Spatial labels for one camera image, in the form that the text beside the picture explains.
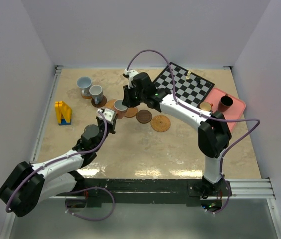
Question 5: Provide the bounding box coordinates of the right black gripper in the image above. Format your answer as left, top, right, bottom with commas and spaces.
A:
123, 83, 147, 108

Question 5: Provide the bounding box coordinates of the white floral mug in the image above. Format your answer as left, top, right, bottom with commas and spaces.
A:
113, 99, 128, 120

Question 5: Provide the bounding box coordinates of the light wooden coaster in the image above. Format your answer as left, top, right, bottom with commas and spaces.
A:
124, 107, 138, 118
81, 93, 92, 99

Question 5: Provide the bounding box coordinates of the small woven rattan coaster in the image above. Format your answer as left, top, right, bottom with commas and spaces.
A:
104, 99, 116, 111

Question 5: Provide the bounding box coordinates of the dark walnut coaster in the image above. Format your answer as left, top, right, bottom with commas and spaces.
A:
91, 95, 107, 108
136, 110, 152, 124

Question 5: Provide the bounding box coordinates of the large woven rattan coaster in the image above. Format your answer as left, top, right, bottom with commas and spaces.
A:
151, 115, 171, 132

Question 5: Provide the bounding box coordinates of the grey white mug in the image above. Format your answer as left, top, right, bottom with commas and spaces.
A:
89, 85, 103, 104

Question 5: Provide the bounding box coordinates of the light blue cup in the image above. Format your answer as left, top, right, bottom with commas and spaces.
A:
76, 76, 92, 95

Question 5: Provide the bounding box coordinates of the black maroon cup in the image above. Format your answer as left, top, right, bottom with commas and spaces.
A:
217, 94, 233, 112

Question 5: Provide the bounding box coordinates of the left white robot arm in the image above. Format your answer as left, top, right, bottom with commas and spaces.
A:
0, 108, 118, 217

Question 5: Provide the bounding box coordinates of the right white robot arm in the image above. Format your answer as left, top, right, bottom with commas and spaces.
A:
123, 70, 232, 196

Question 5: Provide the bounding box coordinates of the copper orange cup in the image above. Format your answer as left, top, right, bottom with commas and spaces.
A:
199, 101, 213, 111

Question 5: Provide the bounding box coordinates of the white chess piece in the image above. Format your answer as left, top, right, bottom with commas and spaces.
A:
186, 71, 191, 80

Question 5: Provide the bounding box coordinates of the black white chessboard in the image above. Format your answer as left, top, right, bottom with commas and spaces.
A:
153, 62, 215, 107

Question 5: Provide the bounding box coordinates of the yellow toy block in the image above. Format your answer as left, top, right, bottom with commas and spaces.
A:
54, 101, 72, 125

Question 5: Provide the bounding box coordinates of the pink plastic tray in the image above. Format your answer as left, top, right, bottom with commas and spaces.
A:
203, 88, 246, 120

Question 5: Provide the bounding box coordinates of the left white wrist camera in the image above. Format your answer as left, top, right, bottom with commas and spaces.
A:
97, 108, 116, 125

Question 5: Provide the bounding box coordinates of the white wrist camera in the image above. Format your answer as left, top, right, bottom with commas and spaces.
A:
97, 108, 116, 125
123, 69, 138, 89

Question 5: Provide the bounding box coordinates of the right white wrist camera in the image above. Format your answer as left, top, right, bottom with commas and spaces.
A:
123, 69, 138, 89

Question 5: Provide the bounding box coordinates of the aluminium left rail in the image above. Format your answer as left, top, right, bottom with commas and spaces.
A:
29, 65, 64, 164

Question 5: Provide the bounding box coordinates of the aluminium rail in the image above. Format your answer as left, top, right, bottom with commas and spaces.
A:
29, 65, 64, 164
48, 177, 277, 200

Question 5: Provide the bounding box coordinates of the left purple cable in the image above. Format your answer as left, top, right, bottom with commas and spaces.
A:
5, 111, 116, 221

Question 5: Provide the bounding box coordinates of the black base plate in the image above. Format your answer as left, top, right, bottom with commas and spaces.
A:
59, 178, 232, 208

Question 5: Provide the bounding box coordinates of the aluminium front rail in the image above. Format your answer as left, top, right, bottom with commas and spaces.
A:
48, 177, 277, 200

